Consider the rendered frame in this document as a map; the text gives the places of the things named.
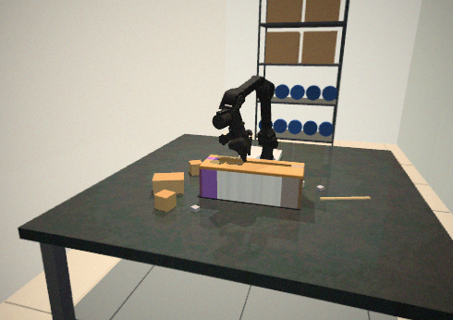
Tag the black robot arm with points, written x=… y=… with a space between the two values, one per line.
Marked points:
x=265 y=90

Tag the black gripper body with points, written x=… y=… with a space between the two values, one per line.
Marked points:
x=240 y=135

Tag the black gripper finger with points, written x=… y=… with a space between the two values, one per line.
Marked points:
x=248 y=142
x=242 y=151

